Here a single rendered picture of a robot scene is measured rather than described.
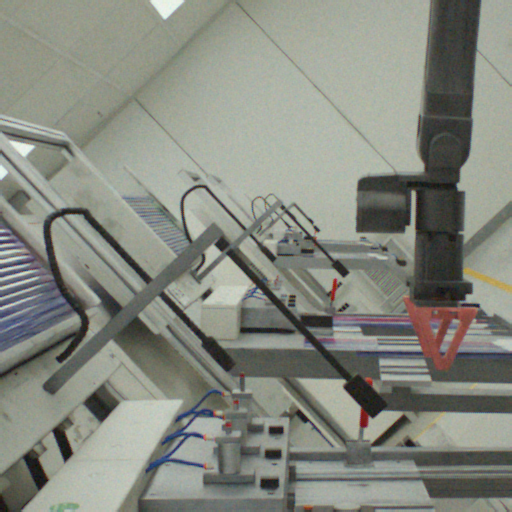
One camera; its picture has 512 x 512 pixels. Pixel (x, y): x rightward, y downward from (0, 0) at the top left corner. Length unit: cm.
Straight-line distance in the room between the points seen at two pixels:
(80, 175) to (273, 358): 57
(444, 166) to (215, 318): 119
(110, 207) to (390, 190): 110
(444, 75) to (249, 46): 765
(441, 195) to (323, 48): 763
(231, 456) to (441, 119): 44
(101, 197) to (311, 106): 660
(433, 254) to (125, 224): 112
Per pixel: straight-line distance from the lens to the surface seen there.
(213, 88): 876
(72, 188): 220
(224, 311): 224
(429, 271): 117
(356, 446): 127
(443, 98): 115
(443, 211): 116
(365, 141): 871
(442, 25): 116
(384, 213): 116
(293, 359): 206
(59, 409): 104
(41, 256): 133
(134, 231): 217
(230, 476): 99
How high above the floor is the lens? 130
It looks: 1 degrees down
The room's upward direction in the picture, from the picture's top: 43 degrees counter-clockwise
